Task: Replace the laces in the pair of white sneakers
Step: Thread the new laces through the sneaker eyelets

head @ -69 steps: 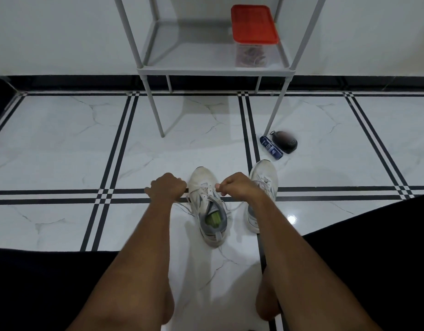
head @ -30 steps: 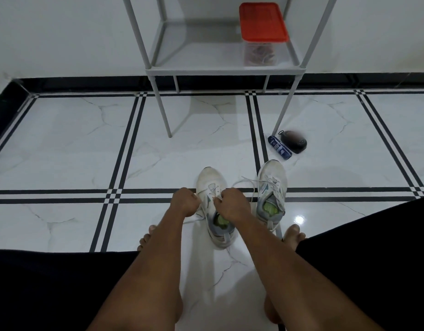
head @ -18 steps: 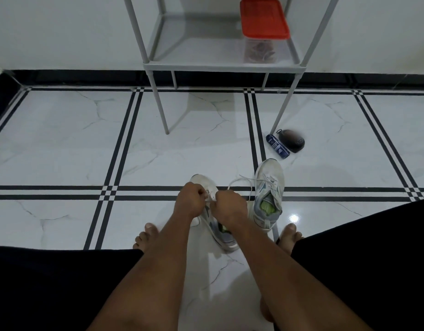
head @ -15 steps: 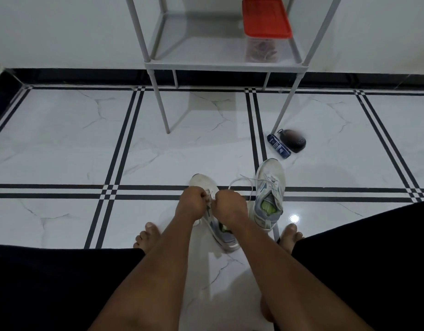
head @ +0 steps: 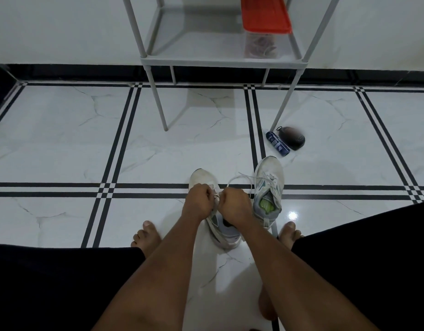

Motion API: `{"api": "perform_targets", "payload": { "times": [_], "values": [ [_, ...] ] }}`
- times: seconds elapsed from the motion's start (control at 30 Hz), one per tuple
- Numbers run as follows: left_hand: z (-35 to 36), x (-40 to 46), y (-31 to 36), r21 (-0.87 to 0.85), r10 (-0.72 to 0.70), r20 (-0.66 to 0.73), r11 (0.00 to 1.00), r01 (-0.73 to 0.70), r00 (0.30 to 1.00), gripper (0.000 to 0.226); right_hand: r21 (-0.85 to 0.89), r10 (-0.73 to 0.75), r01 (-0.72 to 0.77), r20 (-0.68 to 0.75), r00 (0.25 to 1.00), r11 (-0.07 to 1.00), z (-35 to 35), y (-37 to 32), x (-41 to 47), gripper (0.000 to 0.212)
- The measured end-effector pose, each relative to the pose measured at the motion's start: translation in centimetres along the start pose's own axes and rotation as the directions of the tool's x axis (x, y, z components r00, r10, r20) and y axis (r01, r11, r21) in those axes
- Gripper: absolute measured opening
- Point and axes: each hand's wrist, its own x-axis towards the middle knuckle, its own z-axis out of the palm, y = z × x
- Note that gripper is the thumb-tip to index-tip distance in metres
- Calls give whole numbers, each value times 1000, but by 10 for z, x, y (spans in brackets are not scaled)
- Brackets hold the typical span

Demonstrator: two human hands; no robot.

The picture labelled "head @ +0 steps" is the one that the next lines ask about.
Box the person's foot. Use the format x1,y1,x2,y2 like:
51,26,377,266
130,220,163,257
278,221,305,251

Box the clear container with red lid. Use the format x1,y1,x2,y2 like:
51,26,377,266
240,0,293,60

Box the person's left hand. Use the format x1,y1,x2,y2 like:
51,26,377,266
182,183,217,223

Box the grey white shoelace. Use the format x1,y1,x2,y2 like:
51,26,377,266
212,175,256,204
238,170,283,209

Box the person's left foot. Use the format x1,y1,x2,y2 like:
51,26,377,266
130,220,163,257

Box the person's left forearm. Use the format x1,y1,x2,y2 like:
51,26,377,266
91,215,212,331

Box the black shorts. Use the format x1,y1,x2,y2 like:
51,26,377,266
0,200,424,331

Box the black oval polish bottle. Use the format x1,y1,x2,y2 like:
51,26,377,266
276,126,306,151

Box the person's right leg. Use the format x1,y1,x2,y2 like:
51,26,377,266
258,287,279,322

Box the grey metal shelf rack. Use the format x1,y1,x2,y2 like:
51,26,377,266
121,0,342,133

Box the white grey sneaker shoe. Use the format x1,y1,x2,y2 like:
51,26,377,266
188,168,244,251
252,155,285,228

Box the person's right hand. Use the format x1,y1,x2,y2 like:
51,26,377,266
217,187,255,230

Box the person's right forearm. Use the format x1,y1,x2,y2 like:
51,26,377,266
241,218,382,331

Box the person's right foot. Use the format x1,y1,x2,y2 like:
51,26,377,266
278,221,305,251

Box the clear box with red lid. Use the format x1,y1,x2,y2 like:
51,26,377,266
246,33,280,59

